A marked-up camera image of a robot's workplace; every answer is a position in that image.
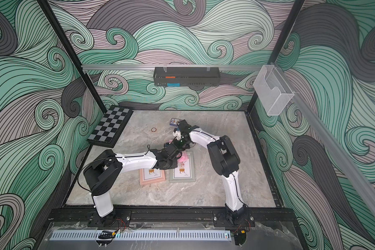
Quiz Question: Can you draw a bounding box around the pink cloth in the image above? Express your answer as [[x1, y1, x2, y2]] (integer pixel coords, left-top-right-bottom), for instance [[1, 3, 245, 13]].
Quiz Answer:
[[178, 151, 189, 168]]

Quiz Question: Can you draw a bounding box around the green picture frame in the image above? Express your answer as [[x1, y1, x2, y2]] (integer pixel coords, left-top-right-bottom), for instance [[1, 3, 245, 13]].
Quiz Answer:
[[170, 151, 196, 182]]

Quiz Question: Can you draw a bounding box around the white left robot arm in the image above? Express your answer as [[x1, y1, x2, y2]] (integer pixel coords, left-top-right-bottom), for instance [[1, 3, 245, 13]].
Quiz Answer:
[[83, 145, 183, 218]]

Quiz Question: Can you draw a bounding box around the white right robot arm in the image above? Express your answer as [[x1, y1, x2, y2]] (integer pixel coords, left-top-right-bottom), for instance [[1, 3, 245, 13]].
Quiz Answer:
[[174, 120, 247, 224]]

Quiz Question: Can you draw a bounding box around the blue card box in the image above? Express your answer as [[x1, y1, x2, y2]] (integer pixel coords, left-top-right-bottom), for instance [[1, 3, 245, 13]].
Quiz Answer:
[[169, 118, 181, 127]]

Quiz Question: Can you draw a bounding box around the black and grey chessboard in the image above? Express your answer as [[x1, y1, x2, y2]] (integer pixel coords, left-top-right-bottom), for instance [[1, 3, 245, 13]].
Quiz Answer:
[[87, 105, 133, 148]]

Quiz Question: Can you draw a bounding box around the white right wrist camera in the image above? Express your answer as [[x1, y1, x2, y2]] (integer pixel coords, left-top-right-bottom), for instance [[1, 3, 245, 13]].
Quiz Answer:
[[173, 130, 181, 140]]

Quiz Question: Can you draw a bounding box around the pink picture frame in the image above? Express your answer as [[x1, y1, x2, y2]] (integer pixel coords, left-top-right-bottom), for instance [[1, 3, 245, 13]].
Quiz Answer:
[[140, 169, 166, 185]]

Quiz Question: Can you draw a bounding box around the black wall tray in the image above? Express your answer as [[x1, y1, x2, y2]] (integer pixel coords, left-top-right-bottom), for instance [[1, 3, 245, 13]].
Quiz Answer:
[[153, 67, 221, 88]]

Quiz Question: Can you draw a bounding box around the aluminium rail back wall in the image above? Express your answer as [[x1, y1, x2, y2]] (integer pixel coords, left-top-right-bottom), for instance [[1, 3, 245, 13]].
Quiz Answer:
[[81, 64, 262, 71]]

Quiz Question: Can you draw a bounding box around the aluminium rail wall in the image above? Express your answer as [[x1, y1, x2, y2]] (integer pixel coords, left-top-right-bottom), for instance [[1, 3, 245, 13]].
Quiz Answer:
[[271, 63, 375, 217], [81, 64, 262, 71]]

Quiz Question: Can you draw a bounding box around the clear plastic wall holder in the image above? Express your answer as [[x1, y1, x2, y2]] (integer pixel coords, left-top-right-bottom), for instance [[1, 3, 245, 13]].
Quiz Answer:
[[253, 65, 294, 116]]

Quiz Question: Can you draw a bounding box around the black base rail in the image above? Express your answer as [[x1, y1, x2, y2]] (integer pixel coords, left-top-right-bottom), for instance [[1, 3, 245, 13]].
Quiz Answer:
[[48, 205, 296, 228]]

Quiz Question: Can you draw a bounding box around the white slotted cable duct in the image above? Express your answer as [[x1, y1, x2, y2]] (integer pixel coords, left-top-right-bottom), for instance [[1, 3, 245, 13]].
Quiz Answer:
[[49, 229, 232, 242]]

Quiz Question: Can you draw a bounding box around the black corner post right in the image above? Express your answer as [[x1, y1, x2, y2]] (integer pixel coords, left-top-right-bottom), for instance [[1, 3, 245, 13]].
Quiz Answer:
[[245, 1, 305, 117]]

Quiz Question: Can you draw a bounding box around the black corner post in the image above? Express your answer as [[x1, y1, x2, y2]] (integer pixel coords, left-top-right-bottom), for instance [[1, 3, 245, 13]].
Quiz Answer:
[[245, 1, 305, 117], [37, 0, 107, 113]]

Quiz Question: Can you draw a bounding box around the black corner post left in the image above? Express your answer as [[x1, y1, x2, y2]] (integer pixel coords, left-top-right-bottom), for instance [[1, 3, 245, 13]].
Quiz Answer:
[[37, 0, 107, 113]]

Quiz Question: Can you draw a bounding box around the aluminium rail right wall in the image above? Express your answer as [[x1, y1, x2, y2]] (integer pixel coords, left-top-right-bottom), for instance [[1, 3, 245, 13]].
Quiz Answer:
[[271, 63, 375, 217]]

